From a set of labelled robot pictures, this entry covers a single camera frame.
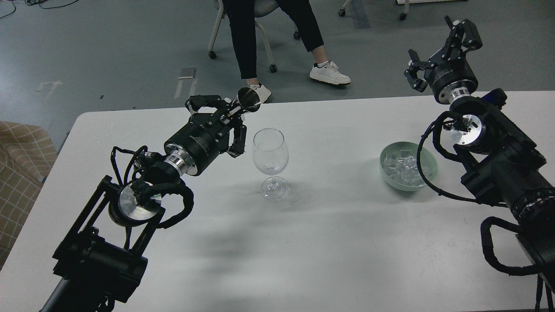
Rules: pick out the grey floor plate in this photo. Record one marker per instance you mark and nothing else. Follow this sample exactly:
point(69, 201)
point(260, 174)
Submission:
point(187, 73)

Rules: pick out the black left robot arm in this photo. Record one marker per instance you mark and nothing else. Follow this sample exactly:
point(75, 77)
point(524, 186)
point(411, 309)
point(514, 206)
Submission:
point(101, 259)

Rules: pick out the green bowl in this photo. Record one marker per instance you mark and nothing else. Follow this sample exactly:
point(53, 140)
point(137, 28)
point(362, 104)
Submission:
point(426, 158)

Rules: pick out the pile of ice cubes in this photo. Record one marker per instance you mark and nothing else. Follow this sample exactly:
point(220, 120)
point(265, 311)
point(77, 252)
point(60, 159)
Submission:
point(401, 169)

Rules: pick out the beige checked cloth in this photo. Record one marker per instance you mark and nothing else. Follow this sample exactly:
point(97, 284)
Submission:
point(27, 155)

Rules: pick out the clear wine glass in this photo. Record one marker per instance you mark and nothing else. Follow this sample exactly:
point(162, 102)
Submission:
point(271, 156)

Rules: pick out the white office chair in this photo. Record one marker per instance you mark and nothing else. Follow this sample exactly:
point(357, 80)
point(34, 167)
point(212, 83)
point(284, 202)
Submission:
point(242, 15)

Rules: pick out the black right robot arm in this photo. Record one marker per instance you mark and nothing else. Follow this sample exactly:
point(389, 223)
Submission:
point(501, 161)

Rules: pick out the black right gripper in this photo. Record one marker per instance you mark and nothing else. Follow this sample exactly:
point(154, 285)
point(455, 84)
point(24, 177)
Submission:
point(452, 70)

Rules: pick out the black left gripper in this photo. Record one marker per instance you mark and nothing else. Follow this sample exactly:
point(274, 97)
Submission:
point(205, 136)

